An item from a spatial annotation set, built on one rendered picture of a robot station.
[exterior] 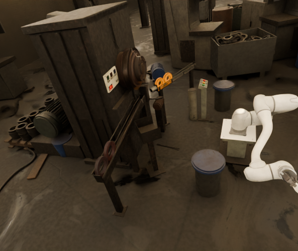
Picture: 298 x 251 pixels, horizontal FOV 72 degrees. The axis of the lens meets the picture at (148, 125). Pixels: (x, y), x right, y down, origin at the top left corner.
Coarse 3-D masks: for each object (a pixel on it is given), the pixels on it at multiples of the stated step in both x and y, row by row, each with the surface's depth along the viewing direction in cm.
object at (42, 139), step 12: (60, 12) 263; (48, 108) 292; (60, 108) 296; (36, 120) 280; (48, 120) 276; (60, 120) 289; (48, 132) 289; (60, 132) 307; (72, 132) 309; (36, 144) 308; (48, 144) 299; (72, 144) 285; (72, 156) 300; (84, 156) 292
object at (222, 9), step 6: (228, 6) 608; (216, 12) 588; (222, 12) 581; (228, 12) 581; (216, 18) 597; (222, 18) 589; (228, 18) 590; (228, 24) 600; (222, 30) 607; (228, 30) 610
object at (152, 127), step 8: (136, 120) 224; (144, 120) 227; (152, 120) 230; (136, 128) 224; (144, 128) 227; (152, 128) 226; (144, 136) 205; (152, 136) 209; (160, 136) 212; (152, 144) 231; (152, 152) 237; (152, 160) 244; (152, 168) 259; (160, 168) 256; (152, 176) 248
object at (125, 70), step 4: (132, 48) 226; (136, 48) 237; (124, 52) 222; (128, 52) 218; (124, 56) 219; (128, 56) 217; (124, 60) 217; (128, 60) 218; (124, 64) 217; (128, 64) 218; (124, 68) 218; (128, 68) 219; (124, 72) 219; (128, 72) 219; (124, 76) 221; (128, 76) 219; (124, 80) 224; (128, 80) 222; (128, 84) 228; (132, 84) 230; (132, 88) 237; (136, 88) 242
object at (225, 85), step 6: (216, 84) 322; (222, 84) 319; (228, 84) 316; (216, 90) 317; (222, 90) 309; (228, 90) 309; (216, 96) 325; (222, 96) 318; (228, 96) 319; (216, 102) 331; (222, 102) 324; (228, 102) 325; (216, 108) 337; (222, 108) 330; (228, 108) 332
